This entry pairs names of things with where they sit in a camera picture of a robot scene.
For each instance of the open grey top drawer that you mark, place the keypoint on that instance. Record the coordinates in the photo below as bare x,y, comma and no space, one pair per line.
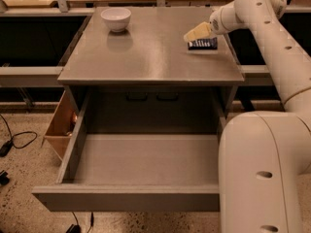
140,152

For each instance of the brown cardboard box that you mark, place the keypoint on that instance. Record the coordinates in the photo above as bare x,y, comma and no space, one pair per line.
61,126

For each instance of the grey metal cabinet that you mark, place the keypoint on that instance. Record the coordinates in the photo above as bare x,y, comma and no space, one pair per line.
146,80

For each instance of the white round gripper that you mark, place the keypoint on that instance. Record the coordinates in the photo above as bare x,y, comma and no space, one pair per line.
215,25

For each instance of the white ceramic bowl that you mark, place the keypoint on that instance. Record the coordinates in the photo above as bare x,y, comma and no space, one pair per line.
116,19

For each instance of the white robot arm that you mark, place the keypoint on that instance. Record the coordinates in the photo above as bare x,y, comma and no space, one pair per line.
262,153

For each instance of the black plug at edge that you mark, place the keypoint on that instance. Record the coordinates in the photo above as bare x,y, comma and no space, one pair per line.
4,178

